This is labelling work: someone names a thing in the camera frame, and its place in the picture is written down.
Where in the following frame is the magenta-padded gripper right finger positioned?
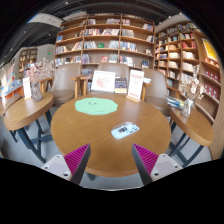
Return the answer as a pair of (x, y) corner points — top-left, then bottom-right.
(131, 143), (184, 186)

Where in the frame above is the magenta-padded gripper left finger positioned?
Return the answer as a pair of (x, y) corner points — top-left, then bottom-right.
(41, 143), (92, 186)

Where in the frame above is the transparent blue computer mouse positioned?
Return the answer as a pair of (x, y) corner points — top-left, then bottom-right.
(110, 121), (141, 140)

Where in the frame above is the green blob-shaped mouse pad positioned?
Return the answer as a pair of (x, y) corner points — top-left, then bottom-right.
(74, 97), (119, 116)

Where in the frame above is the round wooden side table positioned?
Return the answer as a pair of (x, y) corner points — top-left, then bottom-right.
(166, 106), (215, 168)
(3, 92), (55, 164)

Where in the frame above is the stack of blue books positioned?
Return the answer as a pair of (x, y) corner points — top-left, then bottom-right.
(165, 95), (185, 110)

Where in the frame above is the glass vase with dried flowers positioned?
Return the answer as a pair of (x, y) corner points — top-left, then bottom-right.
(179, 64), (206, 119)
(25, 58), (56, 103)

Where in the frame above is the brown padded wooden armchair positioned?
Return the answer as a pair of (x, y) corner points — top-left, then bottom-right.
(141, 68), (173, 116)
(40, 63), (88, 108)
(79, 62), (148, 101)

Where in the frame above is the white sign in wooden base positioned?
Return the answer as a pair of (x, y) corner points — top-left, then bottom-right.
(125, 69), (145, 103)

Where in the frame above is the dark blue book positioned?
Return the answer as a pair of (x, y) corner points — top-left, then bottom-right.
(114, 77), (128, 95)

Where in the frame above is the white framed red print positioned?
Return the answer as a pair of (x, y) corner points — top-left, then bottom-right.
(90, 70), (117, 94)

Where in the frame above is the small white table sign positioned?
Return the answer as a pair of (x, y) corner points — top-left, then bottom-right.
(21, 76), (33, 100)

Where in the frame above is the book display table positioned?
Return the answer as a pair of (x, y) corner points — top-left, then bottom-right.
(0, 63), (25, 101)

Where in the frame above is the distant wooden bookshelf unit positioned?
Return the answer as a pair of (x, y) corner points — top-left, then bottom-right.
(18, 47), (39, 79)

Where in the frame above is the curved wooden bookshelf unit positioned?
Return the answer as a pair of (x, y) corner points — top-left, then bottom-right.
(153, 20), (224, 160)

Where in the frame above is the wide wooden bookshelf unit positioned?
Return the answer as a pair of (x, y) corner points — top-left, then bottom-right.
(54, 13), (156, 73)

